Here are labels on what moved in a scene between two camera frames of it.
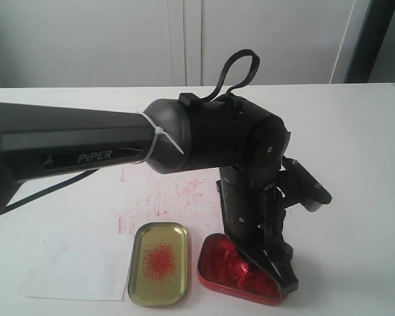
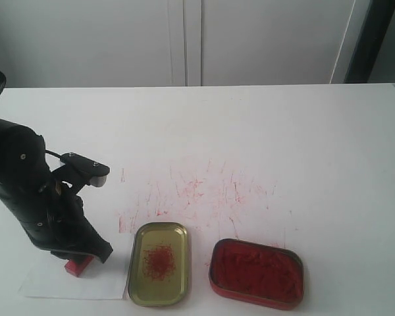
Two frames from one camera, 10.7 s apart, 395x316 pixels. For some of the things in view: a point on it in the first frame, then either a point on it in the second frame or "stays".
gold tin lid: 158,268 stays
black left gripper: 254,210 -> 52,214
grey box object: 300,186 -> 78,172
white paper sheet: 79,264 stays
